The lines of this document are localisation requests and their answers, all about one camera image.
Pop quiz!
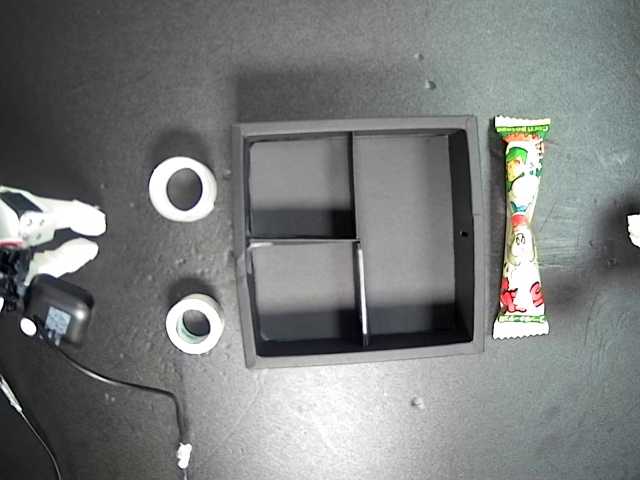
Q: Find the black compartment tray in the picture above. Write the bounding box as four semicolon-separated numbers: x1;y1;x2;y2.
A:
230;114;487;370

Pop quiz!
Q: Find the white tape roll green core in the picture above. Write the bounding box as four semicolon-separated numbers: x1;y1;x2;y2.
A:
165;293;226;356

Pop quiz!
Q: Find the black camera cable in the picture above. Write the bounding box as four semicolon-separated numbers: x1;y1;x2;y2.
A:
47;335;189;449

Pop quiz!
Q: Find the large white tape roll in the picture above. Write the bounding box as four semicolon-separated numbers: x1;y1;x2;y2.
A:
148;156;219;222

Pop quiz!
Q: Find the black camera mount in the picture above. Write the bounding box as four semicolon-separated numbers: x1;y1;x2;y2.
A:
0;243;32;314

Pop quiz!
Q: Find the black camera box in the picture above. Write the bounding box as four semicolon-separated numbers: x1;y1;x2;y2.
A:
18;273;96;350

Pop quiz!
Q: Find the green red snack bar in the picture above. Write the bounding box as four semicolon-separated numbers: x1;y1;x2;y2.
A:
491;115;553;341

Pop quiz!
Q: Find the thin grey cable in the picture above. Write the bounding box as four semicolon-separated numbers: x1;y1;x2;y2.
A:
0;372;64;480

